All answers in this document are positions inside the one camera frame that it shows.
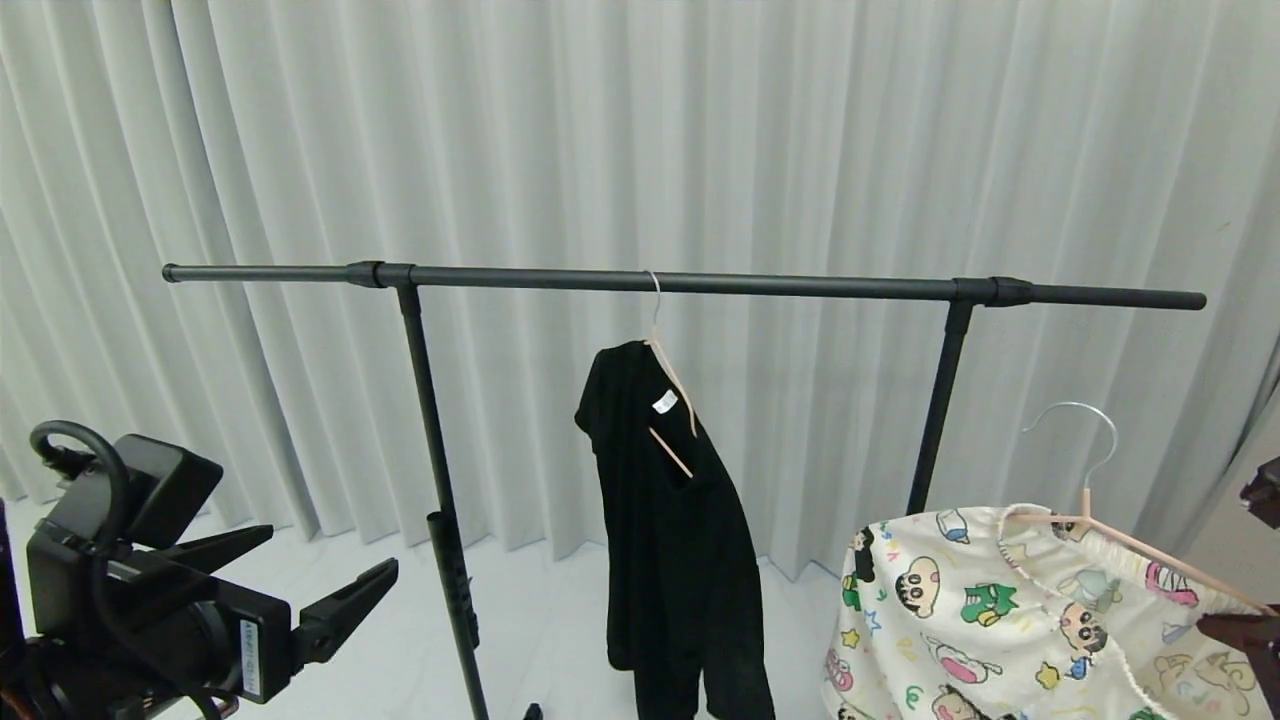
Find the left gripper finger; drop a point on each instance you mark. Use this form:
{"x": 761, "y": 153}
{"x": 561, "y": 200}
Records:
{"x": 345, "y": 610}
{"x": 220, "y": 548}

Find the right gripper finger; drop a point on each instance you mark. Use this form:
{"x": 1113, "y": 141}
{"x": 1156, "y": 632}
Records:
{"x": 1250, "y": 640}
{"x": 1268, "y": 495}

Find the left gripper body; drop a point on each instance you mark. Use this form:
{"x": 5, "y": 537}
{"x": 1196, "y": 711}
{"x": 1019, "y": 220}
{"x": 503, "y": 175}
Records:
{"x": 270, "y": 620}

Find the pink clothes hanger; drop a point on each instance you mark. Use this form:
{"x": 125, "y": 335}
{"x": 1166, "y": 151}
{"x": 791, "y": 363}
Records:
{"x": 670, "y": 380}
{"x": 1130, "y": 540}

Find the cream printed garment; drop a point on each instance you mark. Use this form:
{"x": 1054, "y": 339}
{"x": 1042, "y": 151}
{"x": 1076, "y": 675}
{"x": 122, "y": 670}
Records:
{"x": 960, "y": 620}

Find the black garment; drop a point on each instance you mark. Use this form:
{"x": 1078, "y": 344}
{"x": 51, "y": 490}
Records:
{"x": 670, "y": 560}

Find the black clothes rack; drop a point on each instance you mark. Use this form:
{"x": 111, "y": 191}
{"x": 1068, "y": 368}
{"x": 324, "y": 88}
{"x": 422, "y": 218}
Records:
{"x": 780, "y": 285}

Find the white curtain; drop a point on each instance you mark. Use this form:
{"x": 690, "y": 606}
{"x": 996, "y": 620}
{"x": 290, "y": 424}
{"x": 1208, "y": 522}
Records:
{"x": 640, "y": 130}

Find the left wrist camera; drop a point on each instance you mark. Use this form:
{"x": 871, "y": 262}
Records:
{"x": 165, "y": 480}

